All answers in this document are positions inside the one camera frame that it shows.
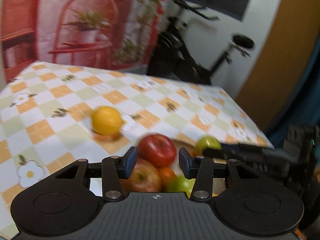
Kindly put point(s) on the beige ceramic bowl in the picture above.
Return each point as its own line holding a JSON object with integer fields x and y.
{"x": 186, "y": 162}

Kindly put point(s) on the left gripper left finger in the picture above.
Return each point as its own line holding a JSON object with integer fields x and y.
{"x": 113, "y": 169}

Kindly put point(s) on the dull red-brown apple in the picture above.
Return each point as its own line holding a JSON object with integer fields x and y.
{"x": 144, "y": 178}

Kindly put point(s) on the yellow lemon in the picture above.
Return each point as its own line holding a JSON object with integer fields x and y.
{"x": 106, "y": 121}

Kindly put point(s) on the floral checkered tablecloth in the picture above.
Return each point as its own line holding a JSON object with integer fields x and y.
{"x": 53, "y": 114}

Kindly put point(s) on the wooden door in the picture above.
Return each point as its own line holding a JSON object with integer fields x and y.
{"x": 281, "y": 62}

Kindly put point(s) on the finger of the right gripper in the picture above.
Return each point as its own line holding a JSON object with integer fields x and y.
{"x": 247, "y": 152}

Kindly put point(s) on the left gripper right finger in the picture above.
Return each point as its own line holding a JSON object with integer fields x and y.
{"x": 203, "y": 186}

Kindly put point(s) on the pink printed backdrop cloth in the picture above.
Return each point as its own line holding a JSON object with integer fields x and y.
{"x": 106, "y": 34}

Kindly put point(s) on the yellow-green apple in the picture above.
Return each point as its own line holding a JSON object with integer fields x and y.
{"x": 205, "y": 143}

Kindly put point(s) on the bright green apple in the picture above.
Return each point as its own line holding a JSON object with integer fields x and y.
{"x": 181, "y": 184}

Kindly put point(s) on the bright red apple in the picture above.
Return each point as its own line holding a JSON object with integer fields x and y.
{"x": 157, "y": 149}

